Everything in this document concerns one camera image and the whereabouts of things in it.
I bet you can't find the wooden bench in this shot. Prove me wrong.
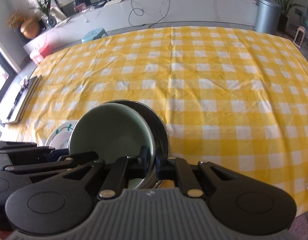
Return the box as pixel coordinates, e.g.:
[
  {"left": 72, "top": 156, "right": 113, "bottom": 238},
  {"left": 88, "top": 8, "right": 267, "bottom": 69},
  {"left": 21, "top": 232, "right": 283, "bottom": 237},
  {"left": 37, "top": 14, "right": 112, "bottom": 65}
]
[{"left": 3, "top": 75, "right": 42, "bottom": 124}]

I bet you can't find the potted green plant left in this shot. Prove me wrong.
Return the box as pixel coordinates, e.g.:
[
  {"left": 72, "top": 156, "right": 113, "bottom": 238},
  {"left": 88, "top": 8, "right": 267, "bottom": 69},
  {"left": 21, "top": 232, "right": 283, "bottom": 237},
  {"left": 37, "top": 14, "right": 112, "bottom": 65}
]
[{"left": 29, "top": 0, "right": 57, "bottom": 28}]

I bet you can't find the yellow checkered tablecloth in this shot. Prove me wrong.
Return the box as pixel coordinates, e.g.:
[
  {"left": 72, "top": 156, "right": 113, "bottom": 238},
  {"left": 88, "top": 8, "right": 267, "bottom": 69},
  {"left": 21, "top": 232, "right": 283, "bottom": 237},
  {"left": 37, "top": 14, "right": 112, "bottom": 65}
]
[{"left": 2, "top": 27, "right": 308, "bottom": 213}]

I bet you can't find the blue steel bowl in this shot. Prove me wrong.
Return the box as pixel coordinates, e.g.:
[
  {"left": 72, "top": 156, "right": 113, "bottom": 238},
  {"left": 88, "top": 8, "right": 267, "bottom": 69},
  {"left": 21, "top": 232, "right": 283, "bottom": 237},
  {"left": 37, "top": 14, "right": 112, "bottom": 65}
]
[{"left": 110, "top": 99, "right": 170, "bottom": 189}]

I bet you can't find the golden round vase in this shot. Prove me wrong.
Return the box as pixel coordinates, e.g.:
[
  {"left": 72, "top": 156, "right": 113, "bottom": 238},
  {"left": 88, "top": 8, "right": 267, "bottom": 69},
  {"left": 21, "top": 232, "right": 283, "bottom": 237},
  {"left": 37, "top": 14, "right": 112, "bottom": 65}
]
[{"left": 20, "top": 16, "right": 41, "bottom": 40}]

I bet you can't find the potted plant by trash can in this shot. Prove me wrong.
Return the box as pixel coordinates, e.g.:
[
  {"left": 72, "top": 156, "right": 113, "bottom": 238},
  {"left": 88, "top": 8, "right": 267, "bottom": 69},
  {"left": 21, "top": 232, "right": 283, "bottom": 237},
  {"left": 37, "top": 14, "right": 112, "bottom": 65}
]
[{"left": 267, "top": 0, "right": 308, "bottom": 34}]

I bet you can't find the light blue plastic stool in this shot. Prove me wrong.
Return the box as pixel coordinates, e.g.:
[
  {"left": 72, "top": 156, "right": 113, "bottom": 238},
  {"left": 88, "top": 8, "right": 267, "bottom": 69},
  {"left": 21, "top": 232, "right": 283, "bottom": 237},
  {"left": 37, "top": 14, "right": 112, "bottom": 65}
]
[{"left": 81, "top": 28, "right": 108, "bottom": 43}]

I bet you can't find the grey metal trash can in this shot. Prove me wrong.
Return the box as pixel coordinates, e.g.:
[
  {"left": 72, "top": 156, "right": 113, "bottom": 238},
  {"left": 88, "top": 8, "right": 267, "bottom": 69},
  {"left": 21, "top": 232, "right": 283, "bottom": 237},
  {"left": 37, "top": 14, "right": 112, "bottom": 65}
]
[{"left": 255, "top": 0, "right": 282, "bottom": 35}]

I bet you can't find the black cable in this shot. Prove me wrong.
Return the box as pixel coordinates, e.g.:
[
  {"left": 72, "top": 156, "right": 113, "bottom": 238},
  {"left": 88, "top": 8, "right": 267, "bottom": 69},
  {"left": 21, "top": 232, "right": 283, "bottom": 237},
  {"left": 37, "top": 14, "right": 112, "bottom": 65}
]
[{"left": 128, "top": 0, "right": 171, "bottom": 29}]

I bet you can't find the white fruit print plate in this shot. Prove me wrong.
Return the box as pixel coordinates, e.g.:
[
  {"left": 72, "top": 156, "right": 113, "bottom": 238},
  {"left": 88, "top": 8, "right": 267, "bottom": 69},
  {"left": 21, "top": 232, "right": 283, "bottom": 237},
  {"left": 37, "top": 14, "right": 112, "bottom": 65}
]
[{"left": 45, "top": 120, "right": 78, "bottom": 150}]

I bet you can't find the pink small heater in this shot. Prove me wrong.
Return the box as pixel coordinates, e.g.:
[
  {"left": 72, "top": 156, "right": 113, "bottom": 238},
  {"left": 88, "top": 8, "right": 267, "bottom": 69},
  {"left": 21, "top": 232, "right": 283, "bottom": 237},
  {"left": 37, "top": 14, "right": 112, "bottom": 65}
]
[{"left": 293, "top": 25, "right": 306, "bottom": 48}]

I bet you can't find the red box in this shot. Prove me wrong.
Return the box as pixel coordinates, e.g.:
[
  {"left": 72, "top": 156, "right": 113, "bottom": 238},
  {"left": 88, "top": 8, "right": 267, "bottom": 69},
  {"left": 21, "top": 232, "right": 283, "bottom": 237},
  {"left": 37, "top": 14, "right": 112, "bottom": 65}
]
[{"left": 29, "top": 43, "right": 51, "bottom": 66}]

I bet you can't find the green ceramic bowl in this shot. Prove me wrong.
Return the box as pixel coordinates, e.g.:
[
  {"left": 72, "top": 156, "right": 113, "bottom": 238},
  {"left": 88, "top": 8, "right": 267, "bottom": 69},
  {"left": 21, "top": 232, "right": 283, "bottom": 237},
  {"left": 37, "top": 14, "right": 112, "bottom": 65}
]
[{"left": 68, "top": 102, "right": 158, "bottom": 189}]

